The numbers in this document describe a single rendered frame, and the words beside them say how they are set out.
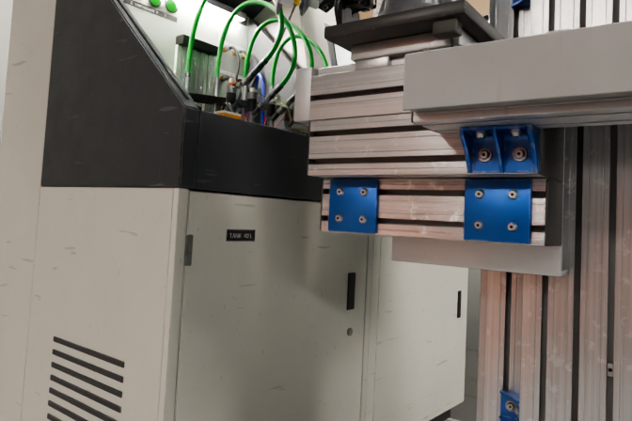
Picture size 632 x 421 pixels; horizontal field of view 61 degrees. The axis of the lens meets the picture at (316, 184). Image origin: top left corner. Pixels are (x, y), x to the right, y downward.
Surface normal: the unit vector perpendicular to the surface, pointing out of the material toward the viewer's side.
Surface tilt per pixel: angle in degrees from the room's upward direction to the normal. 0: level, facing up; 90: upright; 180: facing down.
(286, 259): 90
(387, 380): 90
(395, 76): 90
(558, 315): 90
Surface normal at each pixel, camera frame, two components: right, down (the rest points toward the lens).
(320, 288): 0.78, 0.00
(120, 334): -0.62, -0.08
